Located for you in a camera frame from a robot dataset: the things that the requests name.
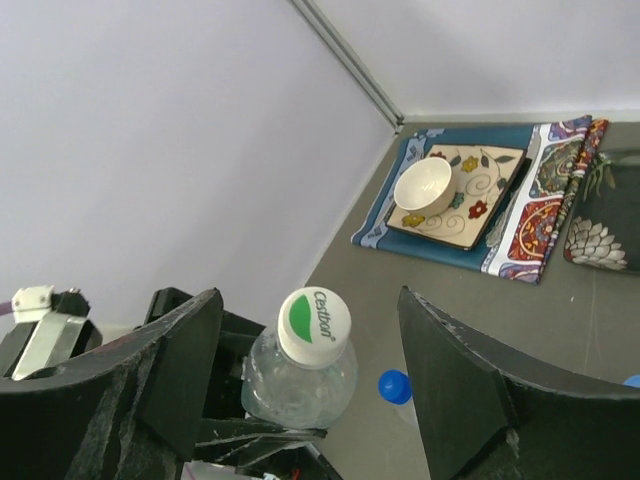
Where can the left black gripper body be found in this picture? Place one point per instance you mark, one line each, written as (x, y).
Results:
(233, 438)

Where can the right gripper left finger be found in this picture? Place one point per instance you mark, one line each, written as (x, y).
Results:
(130, 409)

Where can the blue patterned placemat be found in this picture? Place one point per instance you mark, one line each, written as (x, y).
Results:
(520, 236)

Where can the white green bottle cap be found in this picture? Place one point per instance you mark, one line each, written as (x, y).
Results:
(313, 326)

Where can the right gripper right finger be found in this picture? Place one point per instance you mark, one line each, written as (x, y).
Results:
(489, 411)

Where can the beige floral square plate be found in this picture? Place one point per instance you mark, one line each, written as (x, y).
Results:
(483, 174)

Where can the green label water bottle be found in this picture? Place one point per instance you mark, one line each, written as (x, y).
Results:
(278, 390)

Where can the cream ceramic bowl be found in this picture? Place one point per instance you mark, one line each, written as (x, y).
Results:
(426, 188)

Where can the left aluminium corner post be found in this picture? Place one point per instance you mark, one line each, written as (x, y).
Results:
(350, 60)

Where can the blue label water bottle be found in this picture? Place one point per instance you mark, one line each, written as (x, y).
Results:
(633, 381)

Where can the red-blue label water bottle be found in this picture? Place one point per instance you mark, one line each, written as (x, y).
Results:
(394, 387)

